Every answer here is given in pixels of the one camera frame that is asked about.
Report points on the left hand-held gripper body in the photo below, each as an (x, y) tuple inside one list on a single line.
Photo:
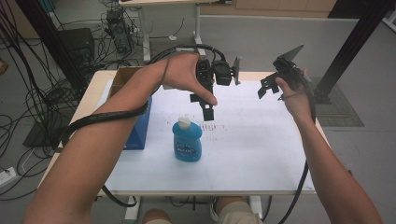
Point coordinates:
[(205, 73)]

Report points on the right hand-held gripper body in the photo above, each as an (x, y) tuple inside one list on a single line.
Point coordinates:
[(288, 70)]

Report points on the blue bottle with white cap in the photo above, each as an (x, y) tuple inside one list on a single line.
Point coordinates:
[(187, 143)]

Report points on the blue cardboard box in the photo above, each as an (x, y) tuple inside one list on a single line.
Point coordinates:
[(140, 133)]

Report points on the person's left hand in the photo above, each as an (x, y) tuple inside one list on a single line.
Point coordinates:
[(182, 74)]

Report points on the person's right hand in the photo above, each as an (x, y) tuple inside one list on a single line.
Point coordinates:
[(295, 102)]

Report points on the white-legged desk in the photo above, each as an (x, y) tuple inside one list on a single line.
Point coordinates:
[(197, 34)]

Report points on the white paper sheet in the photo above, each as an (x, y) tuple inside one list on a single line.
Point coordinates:
[(249, 149)]

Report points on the dark grey floor mat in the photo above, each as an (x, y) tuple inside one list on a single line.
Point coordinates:
[(342, 115)]

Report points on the black computer tower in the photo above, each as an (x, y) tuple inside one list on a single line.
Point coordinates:
[(120, 29)]

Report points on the person's shoe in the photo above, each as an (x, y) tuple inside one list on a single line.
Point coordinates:
[(213, 210)]

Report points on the person's right leg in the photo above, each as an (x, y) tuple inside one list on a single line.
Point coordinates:
[(236, 211)]

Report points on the white table leg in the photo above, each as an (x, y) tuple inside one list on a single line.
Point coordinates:
[(132, 211), (256, 207)]

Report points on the person's left knee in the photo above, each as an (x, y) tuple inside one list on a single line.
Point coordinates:
[(157, 217)]

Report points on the grey tape strip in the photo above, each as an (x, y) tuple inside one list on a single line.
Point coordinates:
[(350, 172)]

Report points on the black equipment box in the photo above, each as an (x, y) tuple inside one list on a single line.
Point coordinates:
[(77, 43)]

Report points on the black floor mat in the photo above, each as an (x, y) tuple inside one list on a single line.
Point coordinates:
[(40, 137)]

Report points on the white power strip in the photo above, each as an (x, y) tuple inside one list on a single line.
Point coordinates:
[(7, 176)]

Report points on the black metal post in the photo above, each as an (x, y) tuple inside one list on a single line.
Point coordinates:
[(348, 49), (49, 40)]

